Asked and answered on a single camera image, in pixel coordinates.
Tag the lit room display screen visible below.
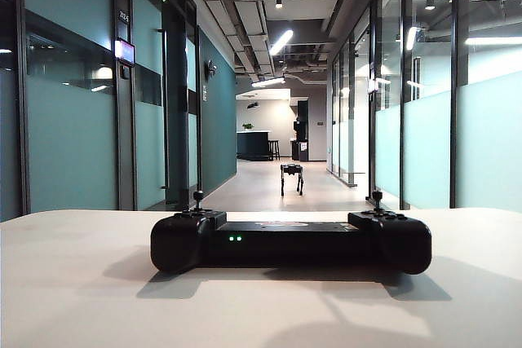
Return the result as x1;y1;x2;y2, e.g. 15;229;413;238
113;39;136;66

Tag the dark bar counter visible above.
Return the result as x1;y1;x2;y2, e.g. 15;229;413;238
236;129;272;161

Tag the black kiosk machine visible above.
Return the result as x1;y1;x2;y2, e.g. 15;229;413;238
291;99;310;161

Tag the black handheld remote controller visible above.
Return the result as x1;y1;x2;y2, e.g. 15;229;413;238
150;189;433;275

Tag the linear ceiling light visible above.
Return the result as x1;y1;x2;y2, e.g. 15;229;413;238
268;29;294;55
251;77;286;88
405;25;419;51
464;36;522;46

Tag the black quadruped robot dog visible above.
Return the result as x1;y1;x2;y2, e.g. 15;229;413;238
279;163;305;197

